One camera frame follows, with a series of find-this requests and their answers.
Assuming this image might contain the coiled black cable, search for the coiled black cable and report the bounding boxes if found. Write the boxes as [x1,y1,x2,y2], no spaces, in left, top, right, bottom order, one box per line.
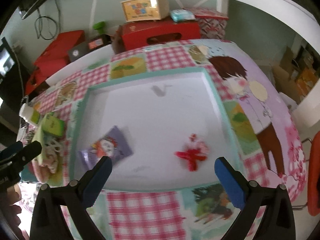
[34,0,61,41]

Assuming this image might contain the purple cartoon pouch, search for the purple cartoon pouch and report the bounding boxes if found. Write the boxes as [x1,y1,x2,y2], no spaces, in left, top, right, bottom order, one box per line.
[79,126,133,170]

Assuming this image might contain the large red cardboard box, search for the large red cardboard box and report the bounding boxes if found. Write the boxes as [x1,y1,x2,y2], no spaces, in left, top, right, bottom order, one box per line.
[111,17,201,54]

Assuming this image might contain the black flat box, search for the black flat box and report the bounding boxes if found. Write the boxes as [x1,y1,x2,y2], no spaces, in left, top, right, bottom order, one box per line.
[68,34,112,62]

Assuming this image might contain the red flat boxes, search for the red flat boxes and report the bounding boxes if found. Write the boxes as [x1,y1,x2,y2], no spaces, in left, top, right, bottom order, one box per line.
[25,30,85,95]

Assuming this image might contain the light blue wipes pack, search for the light blue wipes pack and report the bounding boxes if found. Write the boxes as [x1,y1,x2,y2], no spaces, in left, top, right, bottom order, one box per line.
[170,9,195,23]

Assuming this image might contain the white bottle with green label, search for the white bottle with green label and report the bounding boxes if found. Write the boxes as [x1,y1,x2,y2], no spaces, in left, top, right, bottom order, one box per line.
[19,103,41,127]

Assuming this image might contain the green tissue packet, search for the green tissue packet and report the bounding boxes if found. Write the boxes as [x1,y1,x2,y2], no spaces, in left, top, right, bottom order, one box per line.
[41,113,65,138]

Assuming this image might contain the orange chair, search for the orange chair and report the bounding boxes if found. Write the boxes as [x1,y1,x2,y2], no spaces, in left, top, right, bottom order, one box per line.
[307,132,320,216]

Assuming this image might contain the tan carry box with handle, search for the tan carry box with handle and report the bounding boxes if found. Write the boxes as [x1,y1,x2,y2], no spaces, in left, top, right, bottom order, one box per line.
[121,0,170,22]

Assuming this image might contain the patchwork pink checkered tablecloth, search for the patchwork pink checkered tablecloth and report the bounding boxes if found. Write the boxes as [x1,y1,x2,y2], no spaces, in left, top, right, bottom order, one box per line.
[30,39,307,239]

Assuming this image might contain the green cup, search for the green cup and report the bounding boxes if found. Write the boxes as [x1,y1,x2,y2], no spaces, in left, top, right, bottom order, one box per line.
[93,21,106,35]

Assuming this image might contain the white shelf unit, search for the white shelf unit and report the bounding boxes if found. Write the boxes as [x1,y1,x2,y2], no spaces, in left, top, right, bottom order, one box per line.
[216,0,319,128]

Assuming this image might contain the red chevron patterned box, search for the red chevron patterned box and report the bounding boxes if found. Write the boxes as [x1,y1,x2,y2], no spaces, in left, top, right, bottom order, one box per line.
[185,7,229,40]

